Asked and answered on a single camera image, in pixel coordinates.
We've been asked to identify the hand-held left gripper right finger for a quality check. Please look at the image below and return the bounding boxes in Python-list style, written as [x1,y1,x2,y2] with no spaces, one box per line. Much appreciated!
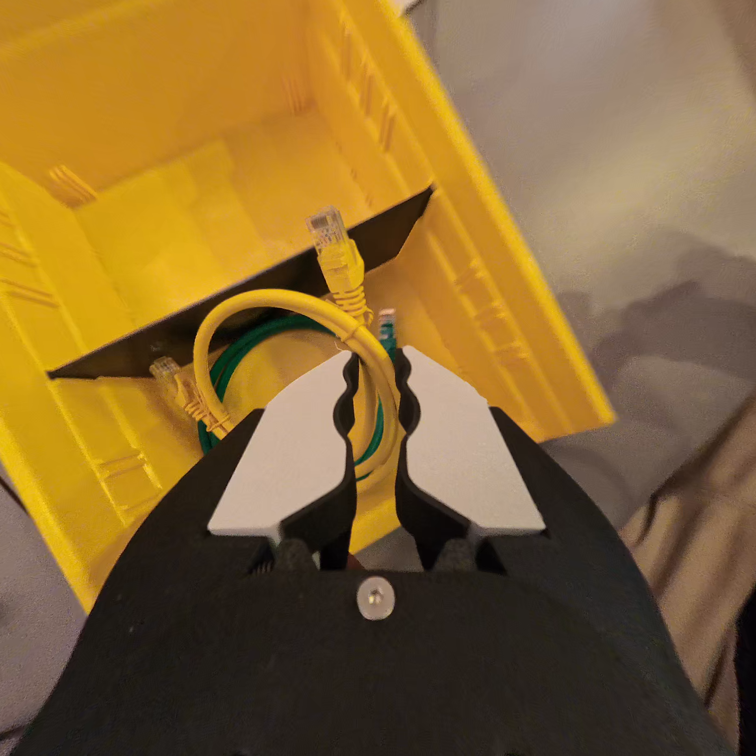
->
[393,344,547,572]

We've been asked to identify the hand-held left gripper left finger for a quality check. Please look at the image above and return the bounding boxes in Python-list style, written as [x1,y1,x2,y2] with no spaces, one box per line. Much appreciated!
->
[207,350,361,572]

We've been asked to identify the green ethernet cable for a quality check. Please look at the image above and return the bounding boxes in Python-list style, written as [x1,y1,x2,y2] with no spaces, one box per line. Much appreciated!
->
[198,307,398,473]

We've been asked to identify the yellow ethernet cable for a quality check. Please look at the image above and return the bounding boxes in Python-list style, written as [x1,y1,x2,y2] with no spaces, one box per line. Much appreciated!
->
[149,206,401,482]

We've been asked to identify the yellow plastic bin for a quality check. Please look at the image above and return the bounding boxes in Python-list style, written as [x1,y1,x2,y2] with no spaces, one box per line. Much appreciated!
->
[0,0,618,615]

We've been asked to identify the black bin divider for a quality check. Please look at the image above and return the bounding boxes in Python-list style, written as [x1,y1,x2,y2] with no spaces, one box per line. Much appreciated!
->
[46,184,437,380]

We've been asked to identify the person's beige trousers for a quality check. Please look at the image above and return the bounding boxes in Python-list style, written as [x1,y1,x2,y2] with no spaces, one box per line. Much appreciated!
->
[620,390,756,751]

